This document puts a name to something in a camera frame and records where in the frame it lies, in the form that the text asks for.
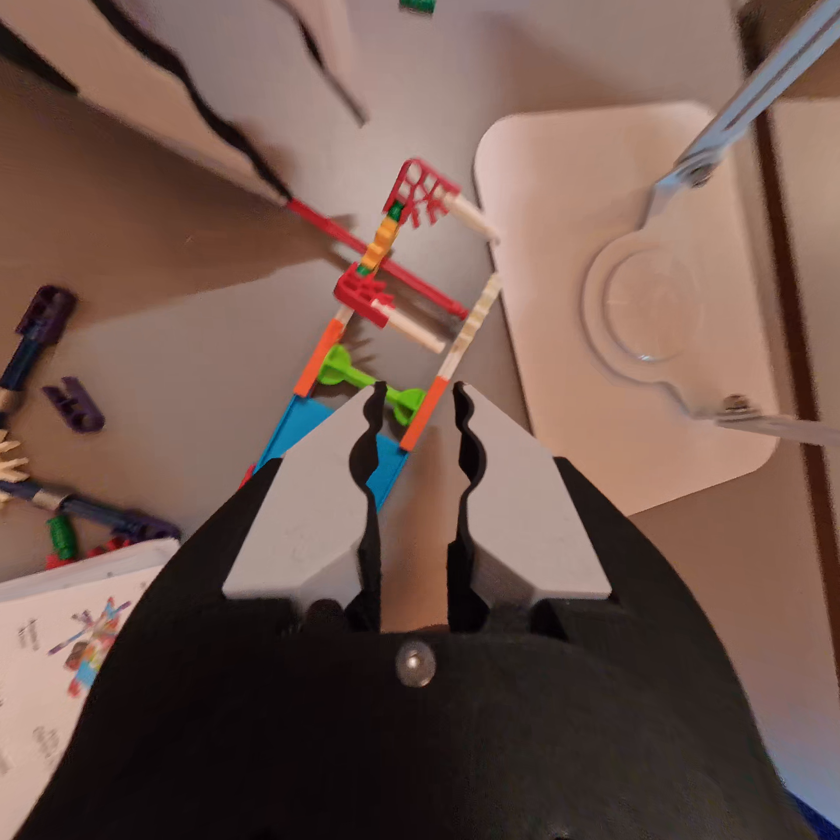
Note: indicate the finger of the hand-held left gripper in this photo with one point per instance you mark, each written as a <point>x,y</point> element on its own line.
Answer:
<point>328,33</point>
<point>98,59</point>

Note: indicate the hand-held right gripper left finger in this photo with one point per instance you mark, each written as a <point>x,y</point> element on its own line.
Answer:
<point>302,525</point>

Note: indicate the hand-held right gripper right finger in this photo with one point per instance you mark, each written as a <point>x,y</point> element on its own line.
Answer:
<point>531,525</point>

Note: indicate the colourful toy construction model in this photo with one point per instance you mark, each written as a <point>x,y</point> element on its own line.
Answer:
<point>295,426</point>

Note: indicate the white toy rod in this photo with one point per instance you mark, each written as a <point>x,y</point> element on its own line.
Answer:
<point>413,331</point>
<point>476,220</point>

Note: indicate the red toy connector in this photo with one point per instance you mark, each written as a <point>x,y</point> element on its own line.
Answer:
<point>111,546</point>

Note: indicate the purple toy connector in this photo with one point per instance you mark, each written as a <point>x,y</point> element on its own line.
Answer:
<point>75,405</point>

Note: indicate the blue rod snowflake assembly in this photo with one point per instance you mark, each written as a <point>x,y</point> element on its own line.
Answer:
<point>46,315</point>

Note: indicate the white metal stand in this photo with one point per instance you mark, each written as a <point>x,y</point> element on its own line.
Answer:
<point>558,262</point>

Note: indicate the instruction booklet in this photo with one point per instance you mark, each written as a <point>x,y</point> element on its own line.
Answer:
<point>39,656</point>

